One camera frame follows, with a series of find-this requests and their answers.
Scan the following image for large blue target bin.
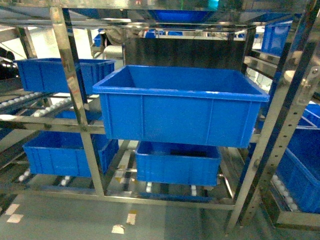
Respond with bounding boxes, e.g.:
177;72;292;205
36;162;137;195
92;65;270;148

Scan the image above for black foam backing panel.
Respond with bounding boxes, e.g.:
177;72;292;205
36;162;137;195
124;38;246;71

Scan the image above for blue bin lower left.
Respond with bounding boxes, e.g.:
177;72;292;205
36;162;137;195
23;131;119;178

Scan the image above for blue bin far right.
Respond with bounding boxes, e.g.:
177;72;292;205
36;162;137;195
276;104;320;214

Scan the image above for blue bin lower centre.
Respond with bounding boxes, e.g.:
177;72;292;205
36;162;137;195
135;141;222;186

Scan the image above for blue bin upper left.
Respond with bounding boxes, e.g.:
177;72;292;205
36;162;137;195
15;58;116;95

